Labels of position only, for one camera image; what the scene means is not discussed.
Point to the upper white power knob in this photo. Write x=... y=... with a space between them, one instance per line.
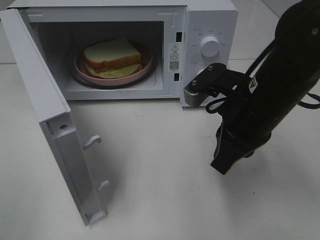
x=210 y=46

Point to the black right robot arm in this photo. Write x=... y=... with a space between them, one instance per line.
x=295 y=50

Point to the pink round plate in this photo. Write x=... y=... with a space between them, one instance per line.
x=114 y=63

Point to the glass microwave turntable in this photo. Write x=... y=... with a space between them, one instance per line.
x=150 y=75

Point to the white bread sandwich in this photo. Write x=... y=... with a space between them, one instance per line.
x=112 y=59

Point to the white microwave oven body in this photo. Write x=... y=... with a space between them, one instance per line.
x=171 y=29

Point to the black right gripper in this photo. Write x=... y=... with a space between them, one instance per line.
x=249 y=118

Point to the lower white timer knob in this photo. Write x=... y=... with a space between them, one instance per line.
x=200 y=71

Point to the white microwave door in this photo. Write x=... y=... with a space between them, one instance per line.
x=53 y=114

